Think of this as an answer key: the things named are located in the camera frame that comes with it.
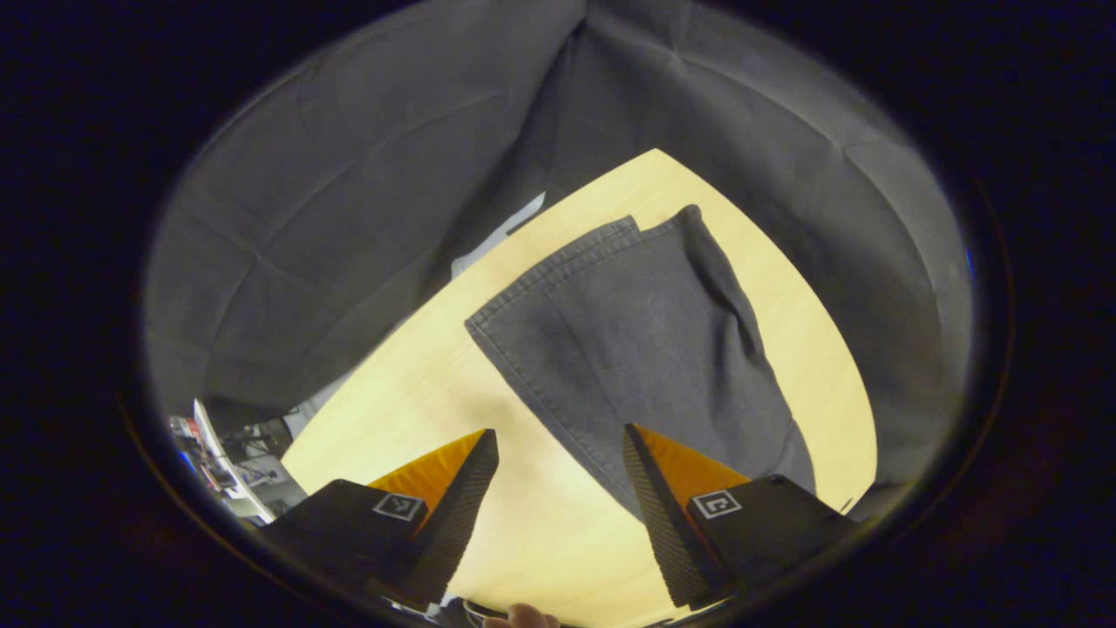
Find dark grey jeans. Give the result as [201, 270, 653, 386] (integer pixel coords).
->
[465, 204, 818, 524]

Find black backdrop cloth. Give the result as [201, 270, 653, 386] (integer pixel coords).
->
[144, 0, 973, 515]

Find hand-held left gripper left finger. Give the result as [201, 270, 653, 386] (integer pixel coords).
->
[262, 427, 500, 611]

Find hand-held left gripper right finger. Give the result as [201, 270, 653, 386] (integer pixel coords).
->
[622, 423, 860, 611]

